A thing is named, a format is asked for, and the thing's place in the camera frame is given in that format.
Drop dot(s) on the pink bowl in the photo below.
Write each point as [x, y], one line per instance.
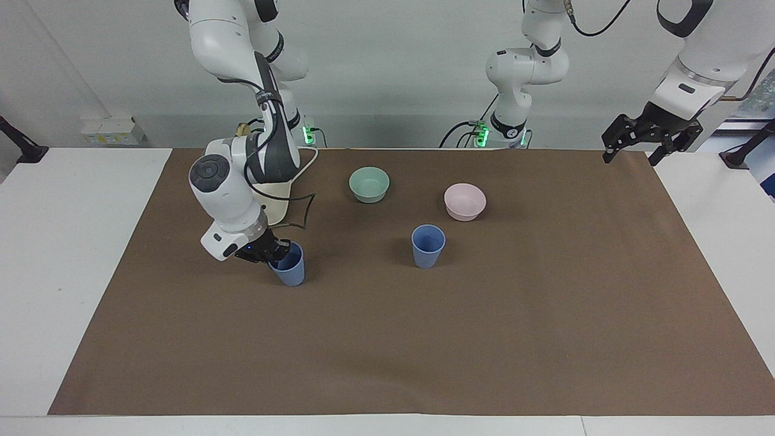
[464, 204]

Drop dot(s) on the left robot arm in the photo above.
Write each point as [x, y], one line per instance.
[527, 69]

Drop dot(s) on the blue cup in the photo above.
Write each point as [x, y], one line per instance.
[428, 248]
[292, 271]

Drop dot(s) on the white wall socket box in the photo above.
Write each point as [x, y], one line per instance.
[112, 130]

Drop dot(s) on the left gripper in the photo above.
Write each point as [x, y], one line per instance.
[666, 121]

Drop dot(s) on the black stand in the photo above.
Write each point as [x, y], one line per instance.
[740, 156]
[24, 150]

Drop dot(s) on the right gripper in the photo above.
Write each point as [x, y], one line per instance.
[259, 247]

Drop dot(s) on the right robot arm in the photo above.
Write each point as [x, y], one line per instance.
[227, 188]

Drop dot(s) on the green bowl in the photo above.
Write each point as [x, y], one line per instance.
[369, 186]

